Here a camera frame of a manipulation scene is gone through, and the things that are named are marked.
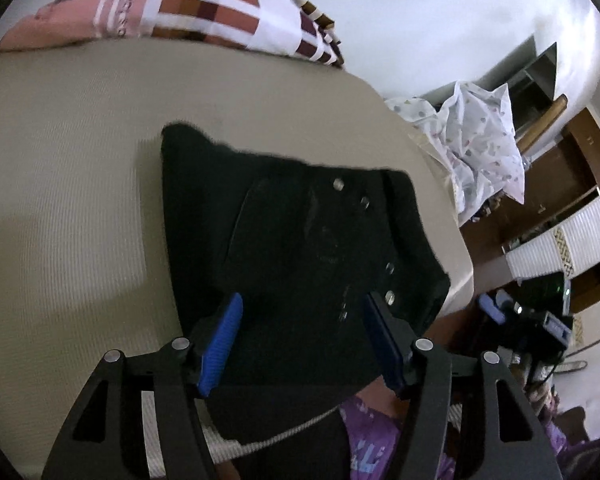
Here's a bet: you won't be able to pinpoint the wooden cabinet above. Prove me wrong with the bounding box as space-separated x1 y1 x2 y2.
460 105 600 331

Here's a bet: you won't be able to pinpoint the white dotted cloth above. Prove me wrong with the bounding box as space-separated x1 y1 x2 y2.
385 81 526 226

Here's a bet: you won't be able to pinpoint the plaid red white blanket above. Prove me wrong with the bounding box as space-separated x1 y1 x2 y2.
0 0 346 68

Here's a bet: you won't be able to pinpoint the purple patterned garment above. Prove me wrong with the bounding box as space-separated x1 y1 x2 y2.
340 390 581 480

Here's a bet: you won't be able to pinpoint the grey cabinet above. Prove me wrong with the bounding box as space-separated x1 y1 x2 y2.
422 35 558 126

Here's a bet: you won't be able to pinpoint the beige bed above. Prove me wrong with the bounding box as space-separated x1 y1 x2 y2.
0 40 476 478

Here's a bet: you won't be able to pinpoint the white ribbed box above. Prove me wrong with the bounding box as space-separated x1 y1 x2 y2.
505 195 600 283

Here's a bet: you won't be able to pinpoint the black pants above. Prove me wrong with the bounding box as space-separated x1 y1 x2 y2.
160 121 452 456

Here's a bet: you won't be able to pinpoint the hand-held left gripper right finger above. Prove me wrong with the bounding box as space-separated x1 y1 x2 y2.
361 291 563 480

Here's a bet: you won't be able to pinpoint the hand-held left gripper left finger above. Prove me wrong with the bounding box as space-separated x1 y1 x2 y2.
41 292 244 480

